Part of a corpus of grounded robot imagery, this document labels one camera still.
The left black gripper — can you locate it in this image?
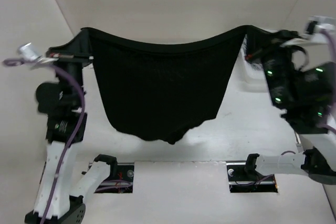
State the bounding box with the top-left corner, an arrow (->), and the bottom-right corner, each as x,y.
48,28 -> 95,105

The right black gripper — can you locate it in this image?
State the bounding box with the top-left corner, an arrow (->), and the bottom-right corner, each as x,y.
243,24 -> 302,104

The black tank top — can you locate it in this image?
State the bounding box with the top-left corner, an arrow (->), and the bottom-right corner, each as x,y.
81,25 -> 270,144

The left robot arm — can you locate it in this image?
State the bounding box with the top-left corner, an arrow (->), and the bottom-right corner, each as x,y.
24,28 -> 118,223

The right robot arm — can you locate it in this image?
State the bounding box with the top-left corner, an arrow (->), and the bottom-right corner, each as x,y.
243,26 -> 335,185

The white plastic basket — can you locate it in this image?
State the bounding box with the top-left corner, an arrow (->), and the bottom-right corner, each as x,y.
243,60 -> 268,93

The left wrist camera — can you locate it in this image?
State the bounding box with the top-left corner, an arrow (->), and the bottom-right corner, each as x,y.
17,42 -> 42,62

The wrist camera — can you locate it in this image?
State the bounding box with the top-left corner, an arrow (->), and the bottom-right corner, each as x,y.
303,16 -> 335,45
17,42 -> 42,62

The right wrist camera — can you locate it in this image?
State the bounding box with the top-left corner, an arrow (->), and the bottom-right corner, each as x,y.
303,16 -> 335,45

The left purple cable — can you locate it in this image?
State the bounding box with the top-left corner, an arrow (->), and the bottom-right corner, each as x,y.
2,58 -> 88,219

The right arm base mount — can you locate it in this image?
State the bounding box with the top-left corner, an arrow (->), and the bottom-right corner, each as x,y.
226,154 -> 278,193

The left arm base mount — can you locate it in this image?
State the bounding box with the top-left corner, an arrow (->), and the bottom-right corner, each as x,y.
88,154 -> 134,194

